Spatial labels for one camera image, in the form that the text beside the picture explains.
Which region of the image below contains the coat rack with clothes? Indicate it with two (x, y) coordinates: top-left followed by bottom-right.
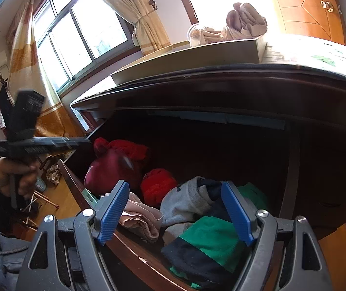
(0, 71), (12, 137)

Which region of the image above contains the wooden drawer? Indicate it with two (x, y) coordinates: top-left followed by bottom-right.
(58, 109), (292, 291)

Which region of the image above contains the person's left hand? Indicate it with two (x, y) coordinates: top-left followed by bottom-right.
(0, 157), (40, 201)

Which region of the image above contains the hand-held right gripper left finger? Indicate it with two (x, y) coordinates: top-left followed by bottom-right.
(15, 180), (130, 291)

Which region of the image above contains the person's grey clothing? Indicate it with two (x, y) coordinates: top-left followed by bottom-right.
(0, 232), (40, 291)

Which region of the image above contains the pink underwear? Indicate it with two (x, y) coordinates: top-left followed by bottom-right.
(100, 192), (164, 243)

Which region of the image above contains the green navy striped underwear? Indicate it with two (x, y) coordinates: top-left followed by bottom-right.
(161, 215), (252, 290)

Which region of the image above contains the sliding glass window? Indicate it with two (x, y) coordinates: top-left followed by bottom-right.
(33, 0), (140, 94)

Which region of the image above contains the beige underwear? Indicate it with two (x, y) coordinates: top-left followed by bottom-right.
(226, 2), (267, 40)

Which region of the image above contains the shallow cardboard tray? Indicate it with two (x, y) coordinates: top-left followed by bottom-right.
(110, 35), (267, 85)

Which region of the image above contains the orange wooden door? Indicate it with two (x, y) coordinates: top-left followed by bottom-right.
(267, 0), (346, 46)

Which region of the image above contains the long yellow striped curtain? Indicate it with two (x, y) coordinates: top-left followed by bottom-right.
(6, 3), (85, 140)

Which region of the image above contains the green cloud print tablecloth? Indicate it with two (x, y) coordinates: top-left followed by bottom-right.
(70, 33), (346, 105)

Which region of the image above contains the cream underwear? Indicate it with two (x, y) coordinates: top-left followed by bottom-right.
(187, 24), (223, 47)

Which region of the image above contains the dark red underwear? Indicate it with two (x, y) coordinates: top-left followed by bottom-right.
(84, 148), (137, 194)

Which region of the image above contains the tied yellow striped curtain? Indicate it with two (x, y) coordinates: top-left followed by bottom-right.
(79, 0), (173, 57)

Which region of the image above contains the teal box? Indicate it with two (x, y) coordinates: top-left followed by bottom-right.
(82, 189), (99, 203)

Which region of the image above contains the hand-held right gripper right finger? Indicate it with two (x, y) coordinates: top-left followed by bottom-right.
(220, 181), (334, 291)

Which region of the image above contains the grey underwear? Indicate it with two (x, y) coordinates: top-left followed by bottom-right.
(161, 176), (222, 228)

